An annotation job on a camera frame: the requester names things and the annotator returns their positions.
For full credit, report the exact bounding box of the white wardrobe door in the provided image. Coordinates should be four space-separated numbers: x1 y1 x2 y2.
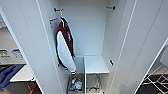
109 0 168 94
0 0 64 94

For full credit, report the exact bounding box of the dark red hanging garment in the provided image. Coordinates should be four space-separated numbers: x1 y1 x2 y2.
54 17 78 75

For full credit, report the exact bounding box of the white wardrobe inner bench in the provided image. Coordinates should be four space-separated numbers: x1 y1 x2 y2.
83 55 110 76

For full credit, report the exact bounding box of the white wardrobe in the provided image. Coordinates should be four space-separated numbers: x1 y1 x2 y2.
36 0 138 94

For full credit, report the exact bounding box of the small bluish white object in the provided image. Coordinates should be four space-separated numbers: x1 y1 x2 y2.
69 77 84 92

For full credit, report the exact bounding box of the white clothes hanger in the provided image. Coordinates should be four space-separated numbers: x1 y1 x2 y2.
58 9 66 23

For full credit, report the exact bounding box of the orange and white label sticker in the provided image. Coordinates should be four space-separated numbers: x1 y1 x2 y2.
49 17 60 28

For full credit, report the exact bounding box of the brown cardboard box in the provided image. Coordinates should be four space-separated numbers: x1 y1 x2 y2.
67 74 84 94

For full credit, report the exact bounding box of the orange folding stand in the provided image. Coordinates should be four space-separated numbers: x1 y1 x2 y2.
24 81 38 94

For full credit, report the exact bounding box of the small black wall hook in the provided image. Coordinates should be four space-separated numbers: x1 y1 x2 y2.
109 59 115 67

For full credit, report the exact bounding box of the dark cable loop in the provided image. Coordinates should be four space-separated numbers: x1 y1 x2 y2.
87 73 102 93

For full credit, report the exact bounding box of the black wardrobe hook rail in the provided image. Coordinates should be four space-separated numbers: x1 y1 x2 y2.
53 7 64 13
105 5 117 11

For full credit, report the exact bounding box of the wall socket with blue label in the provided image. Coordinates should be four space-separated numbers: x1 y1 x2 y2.
11 48 25 61

